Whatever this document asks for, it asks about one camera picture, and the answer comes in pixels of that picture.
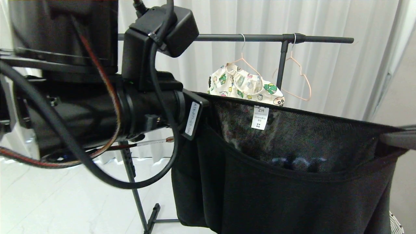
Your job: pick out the cream printed garment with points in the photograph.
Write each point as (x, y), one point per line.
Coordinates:
(227, 81)

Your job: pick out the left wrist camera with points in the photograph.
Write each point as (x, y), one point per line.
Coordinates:
(175, 29)

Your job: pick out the black clothes rack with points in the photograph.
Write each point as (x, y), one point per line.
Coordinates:
(260, 38)

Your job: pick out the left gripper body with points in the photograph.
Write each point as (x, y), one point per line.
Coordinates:
(81, 117)

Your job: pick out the large grey board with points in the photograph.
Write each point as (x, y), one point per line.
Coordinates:
(403, 107)

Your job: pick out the pink clothes hanger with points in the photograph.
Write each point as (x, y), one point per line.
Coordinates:
(310, 94)
(242, 59)

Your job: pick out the white laundry basket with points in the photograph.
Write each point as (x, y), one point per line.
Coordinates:
(396, 224)

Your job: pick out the white curtain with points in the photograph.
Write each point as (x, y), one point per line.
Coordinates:
(325, 19)

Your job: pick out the black garment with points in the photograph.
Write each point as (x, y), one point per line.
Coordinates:
(292, 201)

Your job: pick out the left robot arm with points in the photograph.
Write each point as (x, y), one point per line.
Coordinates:
(65, 32)

